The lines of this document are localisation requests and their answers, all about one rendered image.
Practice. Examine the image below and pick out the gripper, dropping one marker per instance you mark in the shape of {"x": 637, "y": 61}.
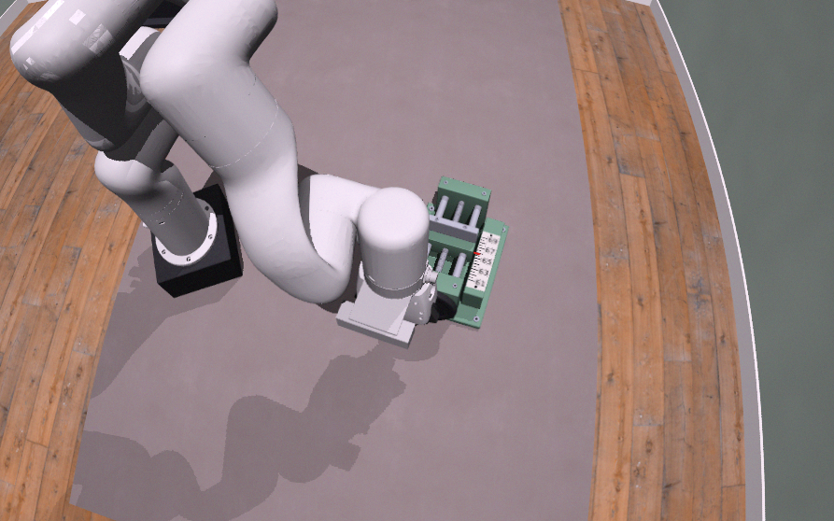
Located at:
{"x": 420, "y": 309}

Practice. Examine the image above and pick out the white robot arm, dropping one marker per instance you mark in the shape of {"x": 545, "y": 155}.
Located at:
{"x": 196, "y": 75}

